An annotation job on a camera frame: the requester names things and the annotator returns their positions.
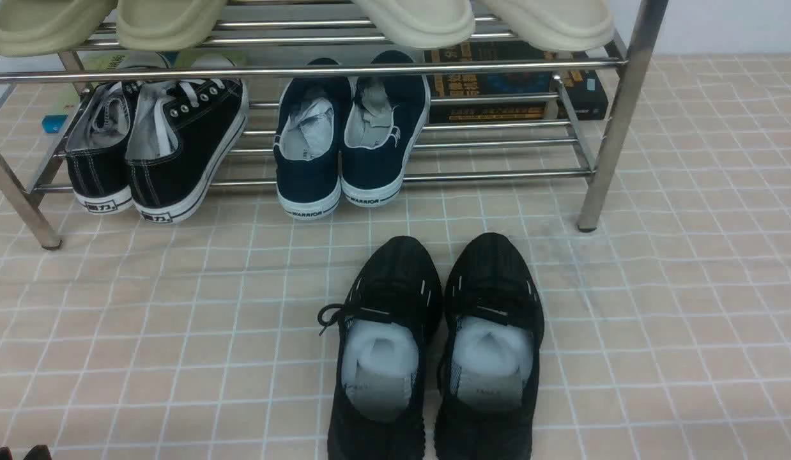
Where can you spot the black book with yellow text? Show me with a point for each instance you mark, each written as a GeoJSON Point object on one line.
{"type": "Point", "coordinates": [498, 83]}

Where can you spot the beige slipper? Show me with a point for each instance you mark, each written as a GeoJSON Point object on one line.
{"type": "Point", "coordinates": [34, 28]}
{"type": "Point", "coordinates": [166, 25]}

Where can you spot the black knit sneaker right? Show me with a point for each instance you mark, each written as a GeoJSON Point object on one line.
{"type": "Point", "coordinates": [488, 376]}

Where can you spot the navy slip-on shoe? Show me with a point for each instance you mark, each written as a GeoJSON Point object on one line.
{"type": "Point", "coordinates": [387, 116]}
{"type": "Point", "coordinates": [312, 115]}

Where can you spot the cream slipper far right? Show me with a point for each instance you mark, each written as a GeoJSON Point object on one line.
{"type": "Point", "coordinates": [567, 26]}

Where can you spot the cream slipper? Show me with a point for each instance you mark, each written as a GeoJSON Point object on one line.
{"type": "Point", "coordinates": [424, 25]}
{"type": "Point", "coordinates": [567, 26]}

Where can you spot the navy slip-on shoe left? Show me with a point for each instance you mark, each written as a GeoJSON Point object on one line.
{"type": "Point", "coordinates": [312, 115]}

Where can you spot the navy slip-on shoe right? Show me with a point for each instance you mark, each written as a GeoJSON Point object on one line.
{"type": "Point", "coordinates": [387, 116]}

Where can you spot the black knit sneaker left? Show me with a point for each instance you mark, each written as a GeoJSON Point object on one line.
{"type": "Point", "coordinates": [385, 326]}

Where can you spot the black canvas sneaker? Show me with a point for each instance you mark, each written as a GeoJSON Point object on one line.
{"type": "Point", "coordinates": [97, 145]}
{"type": "Point", "coordinates": [181, 131]}

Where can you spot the stainless steel shoe rack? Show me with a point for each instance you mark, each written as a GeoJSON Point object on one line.
{"type": "Point", "coordinates": [631, 64]}

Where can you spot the black knit sneaker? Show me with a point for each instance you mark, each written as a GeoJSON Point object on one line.
{"type": "Point", "coordinates": [385, 326]}
{"type": "Point", "coordinates": [488, 376]}

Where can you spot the beige slipper far left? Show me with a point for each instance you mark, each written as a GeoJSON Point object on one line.
{"type": "Point", "coordinates": [34, 28]}

